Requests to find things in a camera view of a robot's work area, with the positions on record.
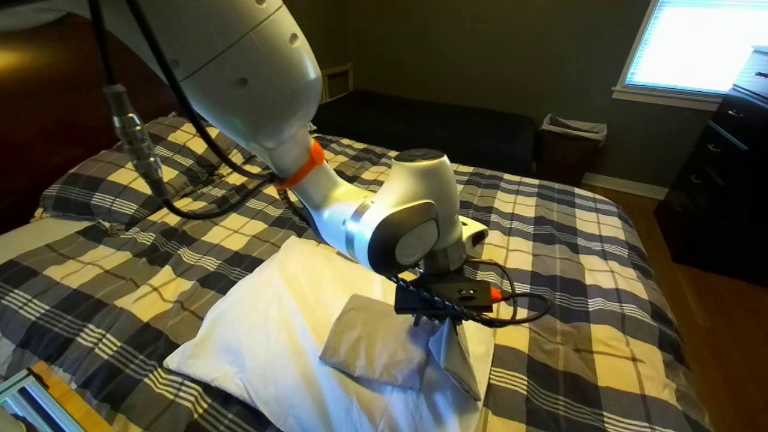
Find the wooden shelf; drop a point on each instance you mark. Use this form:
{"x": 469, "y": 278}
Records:
{"x": 338, "y": 79}

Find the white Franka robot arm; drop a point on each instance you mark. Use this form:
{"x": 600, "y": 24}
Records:
{"x": 241, "y": 63}

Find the dark wooden headboard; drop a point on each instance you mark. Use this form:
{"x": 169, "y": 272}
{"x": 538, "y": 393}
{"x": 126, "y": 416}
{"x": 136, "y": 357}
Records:
{"x": 49, "y": 104}

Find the bright window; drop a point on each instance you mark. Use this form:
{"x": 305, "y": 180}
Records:
{"x": 697, "y": 44}

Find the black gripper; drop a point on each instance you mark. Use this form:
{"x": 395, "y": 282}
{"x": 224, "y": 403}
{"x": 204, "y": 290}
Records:
{"x": 444, "y": 294}

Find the white bed sheet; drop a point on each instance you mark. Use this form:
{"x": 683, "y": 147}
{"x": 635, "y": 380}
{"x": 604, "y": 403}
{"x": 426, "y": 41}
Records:
{"x": 36, "y": 239}

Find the white pillow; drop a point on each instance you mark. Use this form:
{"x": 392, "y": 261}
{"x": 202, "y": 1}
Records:
{"x": 254, "y": 351}

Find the plaid pillow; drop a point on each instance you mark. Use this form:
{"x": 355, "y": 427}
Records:
{"x": 96, "y": 187}

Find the black futon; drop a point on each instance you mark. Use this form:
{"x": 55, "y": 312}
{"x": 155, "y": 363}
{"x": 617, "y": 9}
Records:
{"x": 448, "y": 132}

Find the black dresser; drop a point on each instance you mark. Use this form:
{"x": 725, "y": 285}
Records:
{"x": 721, "y": 183}

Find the plaid yellow grey comforter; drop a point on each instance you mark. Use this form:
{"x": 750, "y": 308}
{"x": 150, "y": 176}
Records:
{"x": 576, "y": 264}

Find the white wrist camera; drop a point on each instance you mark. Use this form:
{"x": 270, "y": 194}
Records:
{"x": 474, "y": 234}

